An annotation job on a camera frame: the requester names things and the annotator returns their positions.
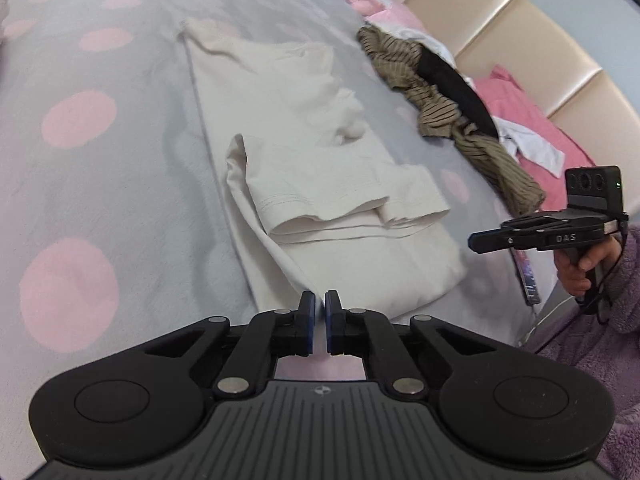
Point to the cream t-shirt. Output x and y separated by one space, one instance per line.
300 110

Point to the person's right forearm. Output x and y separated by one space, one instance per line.
627 280

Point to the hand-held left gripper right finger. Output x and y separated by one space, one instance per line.
330 322

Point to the black garment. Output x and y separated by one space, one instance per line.
455 90

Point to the plain pink pillow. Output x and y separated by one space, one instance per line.
520 110

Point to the dark patterned phone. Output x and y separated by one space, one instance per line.
527 277

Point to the white garment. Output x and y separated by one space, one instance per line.
535 147

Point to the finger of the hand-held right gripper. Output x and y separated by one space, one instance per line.
500 241

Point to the purple fleece robe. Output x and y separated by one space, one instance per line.
600 385

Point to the person's right hand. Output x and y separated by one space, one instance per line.
575 272

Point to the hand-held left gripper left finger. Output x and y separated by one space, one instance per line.
309 321

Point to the beige padded headboard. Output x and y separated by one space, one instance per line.
540 25

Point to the brown striped garment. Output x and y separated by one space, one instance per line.
400 65

